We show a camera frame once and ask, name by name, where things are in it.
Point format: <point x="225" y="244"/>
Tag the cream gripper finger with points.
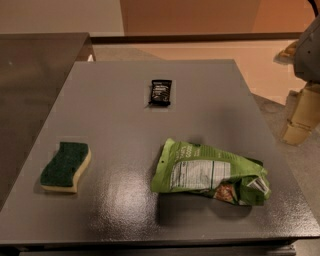
<point x="302" y="114"/>
<point x="289" y="51"/>

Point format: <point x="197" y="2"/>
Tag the black rxbar chocolate wrapper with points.
<point x="160" y="93"/>

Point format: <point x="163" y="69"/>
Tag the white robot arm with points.
<point x="306" y="62"/>

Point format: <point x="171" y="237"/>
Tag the green snack bag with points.
<point x="211" y="172"/>

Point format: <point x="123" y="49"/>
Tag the green and yellow sponge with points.
<point x="63" y="172"/>

